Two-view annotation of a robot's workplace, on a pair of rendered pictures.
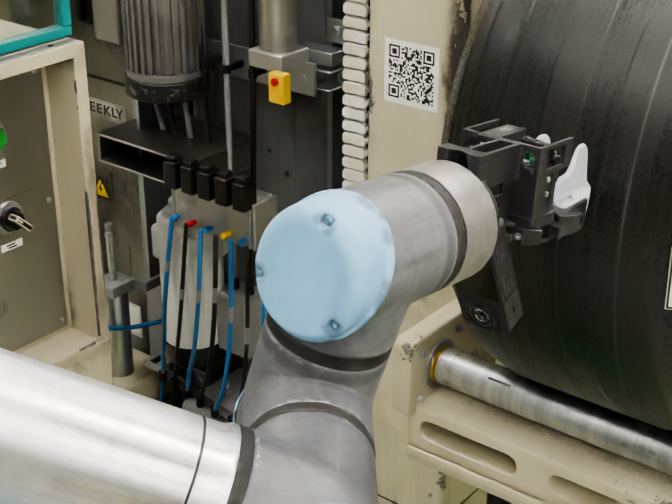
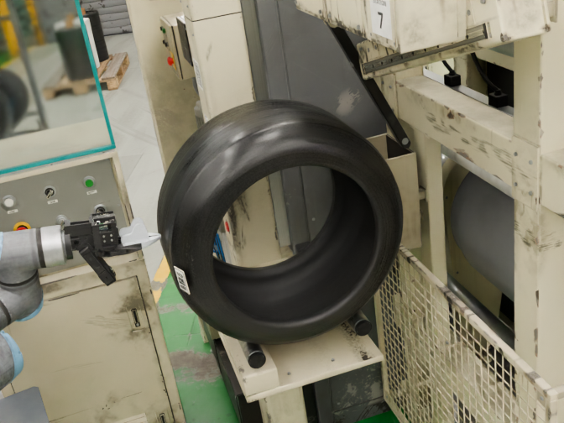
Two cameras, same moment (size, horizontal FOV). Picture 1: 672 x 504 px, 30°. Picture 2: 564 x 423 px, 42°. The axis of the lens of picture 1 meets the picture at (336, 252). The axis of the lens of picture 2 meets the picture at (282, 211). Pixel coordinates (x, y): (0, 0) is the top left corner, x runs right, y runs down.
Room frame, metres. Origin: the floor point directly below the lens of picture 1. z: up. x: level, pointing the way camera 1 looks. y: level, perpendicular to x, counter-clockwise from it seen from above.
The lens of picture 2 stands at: (-0.01, -1.38, 1.98)
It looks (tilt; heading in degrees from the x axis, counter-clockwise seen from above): 25 degrees down; 39
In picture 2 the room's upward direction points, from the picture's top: 9 degrees counter-clockwise
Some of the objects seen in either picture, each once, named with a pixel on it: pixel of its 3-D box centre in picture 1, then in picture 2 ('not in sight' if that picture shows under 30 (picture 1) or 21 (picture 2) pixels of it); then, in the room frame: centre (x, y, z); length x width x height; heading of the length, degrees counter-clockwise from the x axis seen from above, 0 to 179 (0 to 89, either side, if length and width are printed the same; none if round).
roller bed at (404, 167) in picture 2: not in sight; (381, 195); (1.71, -0.40, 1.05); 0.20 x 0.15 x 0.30; 52
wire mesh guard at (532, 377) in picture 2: not in sight; (446, 396); (1.39, -0.72, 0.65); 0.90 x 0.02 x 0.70; 52
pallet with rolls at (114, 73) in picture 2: not in sight; (81, 48); (5.39, 5.43, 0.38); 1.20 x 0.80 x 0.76; 39
